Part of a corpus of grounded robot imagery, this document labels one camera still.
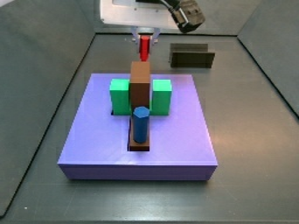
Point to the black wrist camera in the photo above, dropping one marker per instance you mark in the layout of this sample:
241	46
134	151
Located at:
188	14

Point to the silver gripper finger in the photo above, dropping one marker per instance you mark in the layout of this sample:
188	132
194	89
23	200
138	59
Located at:
135	34

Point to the black metal bracket holder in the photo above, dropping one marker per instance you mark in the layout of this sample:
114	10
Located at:
192	55

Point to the green left block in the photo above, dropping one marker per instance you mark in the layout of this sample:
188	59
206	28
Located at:
119	97

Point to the green right block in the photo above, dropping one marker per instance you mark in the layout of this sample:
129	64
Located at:
162	96

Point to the red block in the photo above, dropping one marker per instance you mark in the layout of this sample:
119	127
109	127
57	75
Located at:
145	48

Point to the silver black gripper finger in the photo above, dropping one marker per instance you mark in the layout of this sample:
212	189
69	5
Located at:
156	35

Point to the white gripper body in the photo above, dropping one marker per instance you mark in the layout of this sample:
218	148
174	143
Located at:
133	13

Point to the green block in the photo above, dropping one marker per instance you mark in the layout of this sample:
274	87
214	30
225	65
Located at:
162	96
119	97

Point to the blue hexagonal peg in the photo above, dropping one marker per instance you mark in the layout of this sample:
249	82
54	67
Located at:
141	124

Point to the purple board base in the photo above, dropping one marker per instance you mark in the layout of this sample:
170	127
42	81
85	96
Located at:
181	153

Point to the brown tall block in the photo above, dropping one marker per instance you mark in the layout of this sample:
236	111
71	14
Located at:
139	99

